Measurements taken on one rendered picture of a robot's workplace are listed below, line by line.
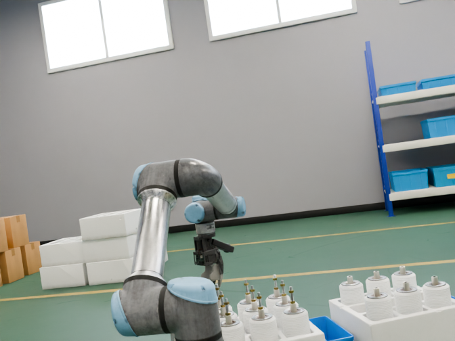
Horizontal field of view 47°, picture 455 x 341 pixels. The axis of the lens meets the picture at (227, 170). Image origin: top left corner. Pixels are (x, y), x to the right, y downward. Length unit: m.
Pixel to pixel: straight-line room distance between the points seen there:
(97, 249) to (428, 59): 4.51
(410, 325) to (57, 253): 3.19
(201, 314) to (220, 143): 5.78
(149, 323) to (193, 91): 5.95
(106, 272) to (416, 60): 4.45
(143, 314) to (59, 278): 3.29
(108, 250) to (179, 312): 3.08
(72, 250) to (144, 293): 3.19
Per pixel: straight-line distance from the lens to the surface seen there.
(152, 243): 1.45
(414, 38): 6.96
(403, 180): 6.12
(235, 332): 1.89
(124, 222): 4.26
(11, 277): 5.42
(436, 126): 6.16
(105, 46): 7.64
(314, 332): 1.95
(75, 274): 4.53
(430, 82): 6.15
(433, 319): 2.10
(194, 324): 1.31
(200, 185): 1.56
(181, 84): 7.21
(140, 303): 1.34
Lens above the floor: 0.80
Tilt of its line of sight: level
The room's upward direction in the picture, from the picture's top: 8 degrees counter-clockwise
